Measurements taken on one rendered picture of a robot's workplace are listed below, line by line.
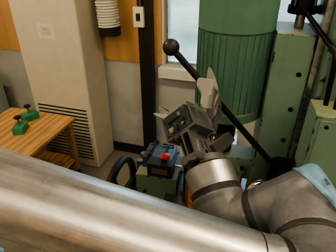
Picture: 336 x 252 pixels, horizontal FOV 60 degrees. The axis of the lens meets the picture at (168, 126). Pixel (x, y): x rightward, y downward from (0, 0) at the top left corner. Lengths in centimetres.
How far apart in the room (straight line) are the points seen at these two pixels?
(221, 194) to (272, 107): 31
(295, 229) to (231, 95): 38
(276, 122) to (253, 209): 33
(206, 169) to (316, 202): 17
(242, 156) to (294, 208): 45
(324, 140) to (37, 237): 52
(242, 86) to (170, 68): 150
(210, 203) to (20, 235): 28
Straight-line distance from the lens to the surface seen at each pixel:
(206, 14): 67
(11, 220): 32
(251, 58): 68
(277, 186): 45
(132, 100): 243
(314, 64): 69
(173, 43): 60
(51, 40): 224
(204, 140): 56
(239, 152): 86
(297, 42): 68
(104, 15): 210
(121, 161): 102
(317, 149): 64
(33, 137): 211
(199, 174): 50
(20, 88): 306
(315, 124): 62
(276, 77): 69
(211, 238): 31
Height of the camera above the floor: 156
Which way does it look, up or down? 30 degrees down
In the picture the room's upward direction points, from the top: straight up
